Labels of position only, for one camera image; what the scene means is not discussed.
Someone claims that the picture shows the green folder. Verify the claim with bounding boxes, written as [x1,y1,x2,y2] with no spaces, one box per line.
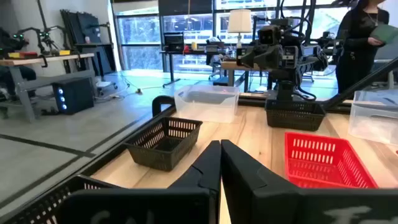
[369,24,398,44]

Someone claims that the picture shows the black desk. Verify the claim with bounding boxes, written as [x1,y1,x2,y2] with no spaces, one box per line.
[159,49,218,89]

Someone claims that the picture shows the white shade table lamp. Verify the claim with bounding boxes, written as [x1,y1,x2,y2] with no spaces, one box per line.
[227,9,252,49]

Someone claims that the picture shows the red slotted plastic basket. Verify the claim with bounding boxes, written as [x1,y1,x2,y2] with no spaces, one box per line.
[284,131,379,190]

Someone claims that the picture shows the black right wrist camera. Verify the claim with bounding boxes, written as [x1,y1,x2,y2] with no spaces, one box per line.
[257,25,282,45]

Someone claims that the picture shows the grey workbench wooden top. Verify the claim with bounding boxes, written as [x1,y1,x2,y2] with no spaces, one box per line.
[0,52,96,123]

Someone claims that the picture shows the black slotted plastic basket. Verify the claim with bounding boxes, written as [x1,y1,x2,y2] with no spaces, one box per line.
[0,174,123,224]
[264,98,326,132]
[123,116,203,172]

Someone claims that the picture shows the person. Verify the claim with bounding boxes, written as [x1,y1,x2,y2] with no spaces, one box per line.
[335,0,391,94]

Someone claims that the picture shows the black monitor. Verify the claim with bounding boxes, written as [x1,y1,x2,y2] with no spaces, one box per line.
[164,32,185,52]

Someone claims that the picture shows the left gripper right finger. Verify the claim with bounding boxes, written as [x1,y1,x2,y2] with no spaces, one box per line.
[220,139,398,224]

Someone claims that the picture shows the clear plastic bin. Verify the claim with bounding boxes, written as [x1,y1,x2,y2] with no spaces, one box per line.
[174,84,241,124]
[348,89,398,146]

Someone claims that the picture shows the black computer tower blue lights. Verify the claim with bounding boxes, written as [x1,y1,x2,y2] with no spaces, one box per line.
[52,77,95,115]

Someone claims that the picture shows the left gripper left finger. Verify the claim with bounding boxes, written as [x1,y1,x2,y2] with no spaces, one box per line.
[60,140,221,224]

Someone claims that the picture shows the black bent hose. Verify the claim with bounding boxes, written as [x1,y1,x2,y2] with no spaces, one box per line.
[151,95,176,118]

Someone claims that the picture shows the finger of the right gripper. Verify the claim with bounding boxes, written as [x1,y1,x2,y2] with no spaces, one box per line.
[241,49,264,70]
[261,45,284,71]

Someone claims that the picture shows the wooden top desk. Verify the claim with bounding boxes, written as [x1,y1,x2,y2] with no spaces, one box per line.
[220,60,270,93]

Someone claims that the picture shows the black leaning panels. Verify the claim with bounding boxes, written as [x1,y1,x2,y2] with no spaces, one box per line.
[60,9,115,75]

